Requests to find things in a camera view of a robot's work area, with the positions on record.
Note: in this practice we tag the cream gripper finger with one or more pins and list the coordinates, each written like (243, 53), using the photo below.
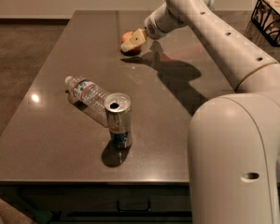
(129, 45)

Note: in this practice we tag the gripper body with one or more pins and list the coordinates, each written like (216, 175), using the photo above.
(155, 27)

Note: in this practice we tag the red yellow apple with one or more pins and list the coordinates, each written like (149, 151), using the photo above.
(127, 36)

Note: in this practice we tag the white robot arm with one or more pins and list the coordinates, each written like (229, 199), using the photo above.
(234, 140)

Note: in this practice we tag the silver blue drink can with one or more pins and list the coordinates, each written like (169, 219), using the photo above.
(119, 119)

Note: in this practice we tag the clear plastic water bottle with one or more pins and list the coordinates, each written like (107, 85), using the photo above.
(88, 97)

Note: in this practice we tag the black wire basket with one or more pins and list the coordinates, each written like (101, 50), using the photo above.
(266, 17)

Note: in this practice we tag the dark cabinet drawer with handle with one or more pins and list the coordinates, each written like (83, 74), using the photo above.
(109, 199)

